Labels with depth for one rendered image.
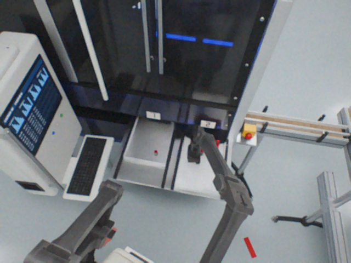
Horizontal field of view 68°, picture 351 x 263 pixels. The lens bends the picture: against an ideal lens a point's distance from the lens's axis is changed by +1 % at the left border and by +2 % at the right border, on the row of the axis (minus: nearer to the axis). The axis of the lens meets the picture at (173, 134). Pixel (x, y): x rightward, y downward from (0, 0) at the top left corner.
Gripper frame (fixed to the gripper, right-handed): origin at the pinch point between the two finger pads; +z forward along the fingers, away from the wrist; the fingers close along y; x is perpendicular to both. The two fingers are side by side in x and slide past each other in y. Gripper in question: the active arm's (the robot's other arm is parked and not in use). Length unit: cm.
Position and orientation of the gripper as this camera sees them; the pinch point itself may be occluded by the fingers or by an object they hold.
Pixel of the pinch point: (192, 161)
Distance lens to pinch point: 143.4
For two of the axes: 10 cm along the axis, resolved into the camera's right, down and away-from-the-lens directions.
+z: -0.6, 5.7, 8.2
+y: 0.6, -8.2, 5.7
